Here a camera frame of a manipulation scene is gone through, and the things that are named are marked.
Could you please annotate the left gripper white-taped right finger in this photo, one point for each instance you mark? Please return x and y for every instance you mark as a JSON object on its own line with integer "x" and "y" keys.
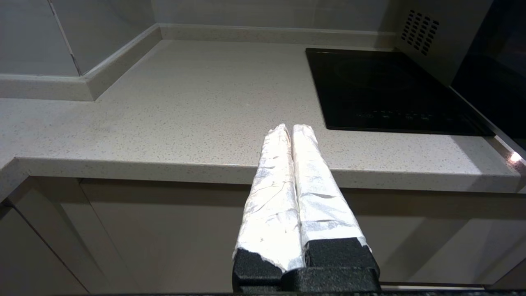
{"x": 324, "y": 205}

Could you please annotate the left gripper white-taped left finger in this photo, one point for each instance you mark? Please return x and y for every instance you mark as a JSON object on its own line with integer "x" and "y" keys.
{"x": 271, "y": 205}

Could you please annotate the black induction cooktop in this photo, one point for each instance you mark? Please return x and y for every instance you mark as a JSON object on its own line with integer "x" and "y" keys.
{"x": 370, "y": 94}

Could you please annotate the grey angled cabinet panel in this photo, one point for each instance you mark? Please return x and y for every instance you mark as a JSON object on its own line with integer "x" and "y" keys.
{"x": 61, "y": 230}

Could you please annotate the grey side cabinet door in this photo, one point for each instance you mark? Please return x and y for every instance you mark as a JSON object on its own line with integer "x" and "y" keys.
{"x": 20, "y": 263}

